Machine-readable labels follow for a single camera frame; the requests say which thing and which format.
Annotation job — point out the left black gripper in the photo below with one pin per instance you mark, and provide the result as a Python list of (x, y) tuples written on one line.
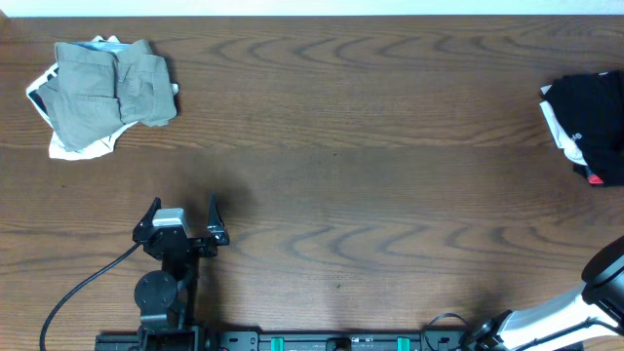
[(196, 242)]

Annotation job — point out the black t-shirt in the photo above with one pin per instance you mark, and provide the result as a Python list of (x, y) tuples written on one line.
[(599, 118)]

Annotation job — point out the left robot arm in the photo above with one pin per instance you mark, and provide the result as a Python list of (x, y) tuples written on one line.
[(166, 297)]

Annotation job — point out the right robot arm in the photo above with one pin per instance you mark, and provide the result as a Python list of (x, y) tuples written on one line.
[(592, 309)]

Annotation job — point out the white printed garment under khaki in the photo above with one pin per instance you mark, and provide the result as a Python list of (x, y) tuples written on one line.
[(78, 151)]

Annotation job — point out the khaki folded shirt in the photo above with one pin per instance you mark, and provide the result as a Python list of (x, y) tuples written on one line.
[(92, 92)]

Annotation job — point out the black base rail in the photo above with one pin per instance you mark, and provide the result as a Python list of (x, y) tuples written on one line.
[(312, 341)]

